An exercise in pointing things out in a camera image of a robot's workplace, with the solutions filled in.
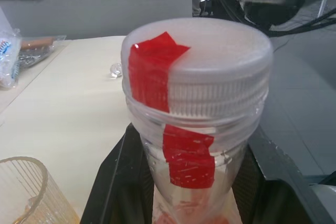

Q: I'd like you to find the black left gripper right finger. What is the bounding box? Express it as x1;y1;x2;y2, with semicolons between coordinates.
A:
230;126;336;224

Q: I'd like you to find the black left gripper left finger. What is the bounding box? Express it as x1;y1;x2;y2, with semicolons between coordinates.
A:
80;123;155;224

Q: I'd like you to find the clear plastic juice bottle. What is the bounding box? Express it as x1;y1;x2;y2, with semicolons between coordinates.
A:
121;81;270;224

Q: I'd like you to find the ribbed amber drinking glass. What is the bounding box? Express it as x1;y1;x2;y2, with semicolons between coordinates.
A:
0;156;80;224

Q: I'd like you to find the white ribbed bottle cap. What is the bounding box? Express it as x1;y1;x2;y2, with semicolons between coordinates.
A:
121;17;274;118

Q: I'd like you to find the small clear glass stopper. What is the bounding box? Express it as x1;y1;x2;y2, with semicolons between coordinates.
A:
106;62;123;79

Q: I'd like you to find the brown wooden stick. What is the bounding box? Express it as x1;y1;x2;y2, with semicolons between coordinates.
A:
20;37;55;50

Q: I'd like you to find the clear plastic snack bag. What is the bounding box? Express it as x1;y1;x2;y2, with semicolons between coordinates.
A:
0;28;22;91

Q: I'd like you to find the black cable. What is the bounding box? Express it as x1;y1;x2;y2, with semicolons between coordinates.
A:
215;0;336;38

